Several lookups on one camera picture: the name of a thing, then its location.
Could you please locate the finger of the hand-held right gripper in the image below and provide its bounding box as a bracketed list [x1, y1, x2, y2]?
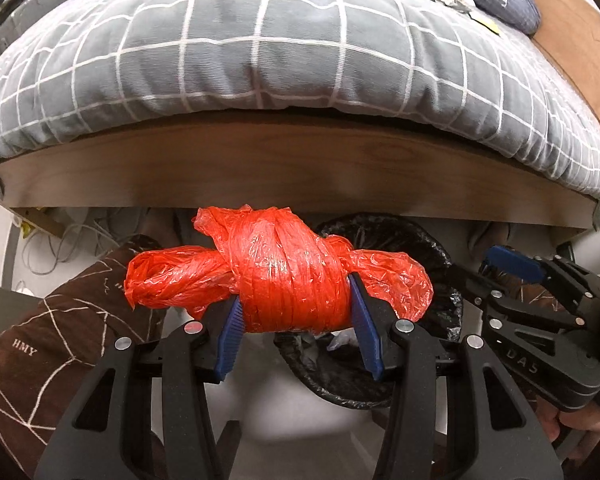
[485, 245, 600, 318]
[447, 265, 583, 333]

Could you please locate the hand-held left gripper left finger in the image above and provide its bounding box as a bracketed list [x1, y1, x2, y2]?
[37, 295, 246, 480]

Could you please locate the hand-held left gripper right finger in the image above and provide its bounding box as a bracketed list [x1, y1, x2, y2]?
[347, 272, 566, 480]

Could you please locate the trash bin with black liner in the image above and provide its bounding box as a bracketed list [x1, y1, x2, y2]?
[275, 213, 466, 408]

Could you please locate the red plastic bag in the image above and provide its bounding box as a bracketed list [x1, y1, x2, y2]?
[124, 204, 433, 336]

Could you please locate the person's right hand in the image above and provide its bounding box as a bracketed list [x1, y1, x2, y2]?
[536, 401, 600, 432]

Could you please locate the person's left leg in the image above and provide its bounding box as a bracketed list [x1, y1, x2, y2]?
[0, 247, 168, 480]

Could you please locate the wooden headboard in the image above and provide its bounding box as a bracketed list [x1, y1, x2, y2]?
[530, 0, 600, 171]

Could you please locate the grey cabinet door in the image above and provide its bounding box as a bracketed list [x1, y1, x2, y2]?
[0, 280, 46, 353]

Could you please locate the bed with grey checked sheet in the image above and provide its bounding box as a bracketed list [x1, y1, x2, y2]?
[0, 0, 600, 241]

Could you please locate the grey suitcase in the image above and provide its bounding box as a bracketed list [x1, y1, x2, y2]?
[0, 0, 81, 56]

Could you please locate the tangle of white cables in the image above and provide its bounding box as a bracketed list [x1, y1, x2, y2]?
[22, 207, 146, 276]

